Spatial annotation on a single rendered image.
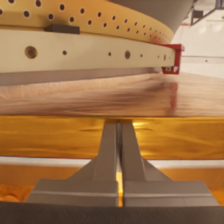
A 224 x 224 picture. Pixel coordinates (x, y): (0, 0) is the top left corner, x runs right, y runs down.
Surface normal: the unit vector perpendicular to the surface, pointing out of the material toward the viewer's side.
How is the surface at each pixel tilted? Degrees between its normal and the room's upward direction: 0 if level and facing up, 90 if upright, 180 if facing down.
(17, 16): 61
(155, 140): 90
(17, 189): 96
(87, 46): 90
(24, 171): 90
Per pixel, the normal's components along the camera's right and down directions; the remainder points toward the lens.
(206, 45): -0.04, 0.29
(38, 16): 0.49, 0.67
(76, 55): 0.60, 0.24
